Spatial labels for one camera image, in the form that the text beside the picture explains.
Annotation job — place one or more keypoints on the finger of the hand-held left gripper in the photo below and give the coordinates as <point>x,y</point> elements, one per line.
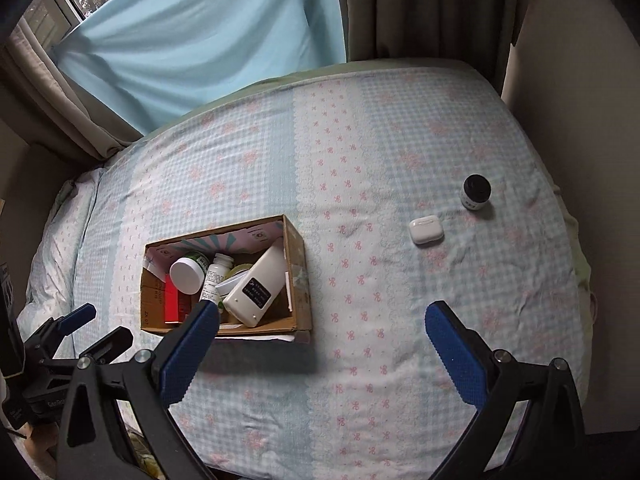
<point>75,319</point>
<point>107,344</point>

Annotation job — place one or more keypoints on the grey padded headboard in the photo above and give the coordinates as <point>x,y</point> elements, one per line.
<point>27,175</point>

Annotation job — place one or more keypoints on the checked floral bed sheet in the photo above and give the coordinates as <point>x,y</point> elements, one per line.
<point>380,160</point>

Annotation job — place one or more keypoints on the light blue pillow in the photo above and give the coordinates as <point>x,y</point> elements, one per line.
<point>60,240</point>

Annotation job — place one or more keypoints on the light blue hanging cloth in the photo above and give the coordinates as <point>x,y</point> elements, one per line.
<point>200,35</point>

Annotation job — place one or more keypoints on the white pill bottle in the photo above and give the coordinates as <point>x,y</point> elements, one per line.
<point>214,276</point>

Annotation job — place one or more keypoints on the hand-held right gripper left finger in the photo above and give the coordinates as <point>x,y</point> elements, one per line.
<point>190,355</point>

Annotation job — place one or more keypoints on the white handheld device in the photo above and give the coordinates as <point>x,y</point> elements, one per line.
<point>260,272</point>

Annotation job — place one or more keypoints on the patterned cardboard box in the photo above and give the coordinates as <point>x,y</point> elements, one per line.
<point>296,260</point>

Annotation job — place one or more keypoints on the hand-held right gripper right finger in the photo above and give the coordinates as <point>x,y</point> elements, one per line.
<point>457,360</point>

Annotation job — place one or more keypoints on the white earbuds case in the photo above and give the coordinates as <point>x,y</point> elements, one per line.
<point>426,231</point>

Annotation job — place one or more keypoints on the clear yellowish tape roll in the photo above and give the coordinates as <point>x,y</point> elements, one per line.
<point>242,269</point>

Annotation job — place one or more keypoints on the small black jar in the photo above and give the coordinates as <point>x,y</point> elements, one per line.
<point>476,191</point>

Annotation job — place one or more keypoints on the brown curtain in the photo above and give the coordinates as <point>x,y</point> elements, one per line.
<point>60,105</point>
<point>425,10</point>

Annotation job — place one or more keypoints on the small red carton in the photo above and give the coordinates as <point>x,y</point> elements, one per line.
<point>175,306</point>

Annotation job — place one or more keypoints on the white jar with green label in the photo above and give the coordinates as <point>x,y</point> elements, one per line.
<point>186,275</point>

